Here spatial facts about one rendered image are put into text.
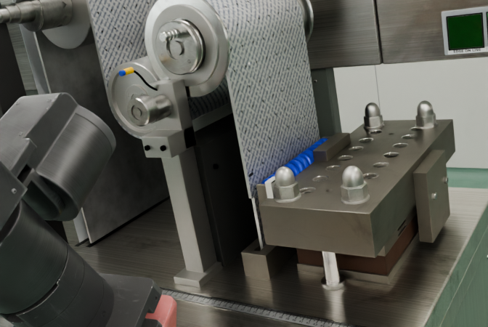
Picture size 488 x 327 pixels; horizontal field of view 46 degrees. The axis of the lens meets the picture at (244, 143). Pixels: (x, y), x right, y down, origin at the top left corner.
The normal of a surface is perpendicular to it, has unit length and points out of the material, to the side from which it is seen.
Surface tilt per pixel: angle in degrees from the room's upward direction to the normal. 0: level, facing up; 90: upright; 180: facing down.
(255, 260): 90
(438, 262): 0
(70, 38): 90
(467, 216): 0
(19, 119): 25
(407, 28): 90
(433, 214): 90
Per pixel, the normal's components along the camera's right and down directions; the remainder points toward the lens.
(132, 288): -0.36, -0.67
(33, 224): 0.93, -0.30
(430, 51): -0.54, 0.32
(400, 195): 0.83, 0.00
